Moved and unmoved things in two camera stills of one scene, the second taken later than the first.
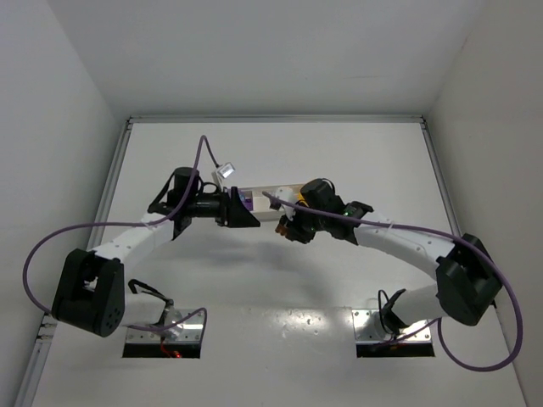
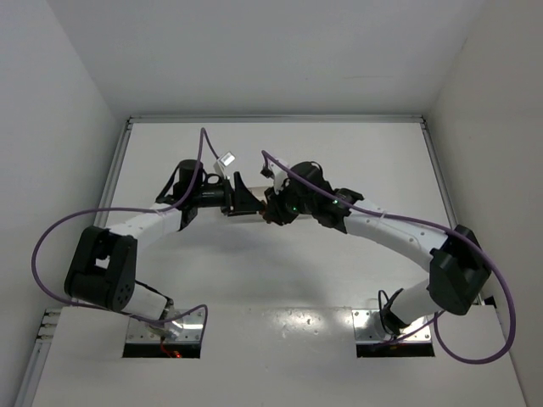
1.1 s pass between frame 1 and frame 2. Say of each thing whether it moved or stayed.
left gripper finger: moved
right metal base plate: stayed
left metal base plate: stayed
